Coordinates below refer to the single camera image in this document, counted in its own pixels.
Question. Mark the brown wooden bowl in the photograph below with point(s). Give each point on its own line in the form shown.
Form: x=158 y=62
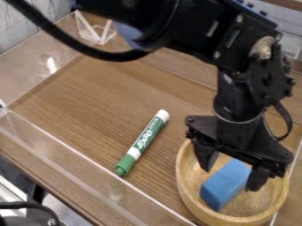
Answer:
x=250 y=209

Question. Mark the blue foam block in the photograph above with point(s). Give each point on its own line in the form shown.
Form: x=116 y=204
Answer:
x=225 y=184

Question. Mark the green dry erase marker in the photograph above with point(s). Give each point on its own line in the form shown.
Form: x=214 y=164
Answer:
x=140 y=146

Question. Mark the clear acrylic tray wall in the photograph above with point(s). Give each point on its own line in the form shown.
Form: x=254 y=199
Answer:
x=77 y=110

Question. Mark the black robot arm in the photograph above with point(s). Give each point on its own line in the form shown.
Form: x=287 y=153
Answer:
x=229 y=34

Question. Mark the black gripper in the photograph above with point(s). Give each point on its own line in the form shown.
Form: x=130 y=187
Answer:
x=244 y=141

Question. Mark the black metal table bracket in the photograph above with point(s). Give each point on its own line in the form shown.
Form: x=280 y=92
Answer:
x=37 y=214

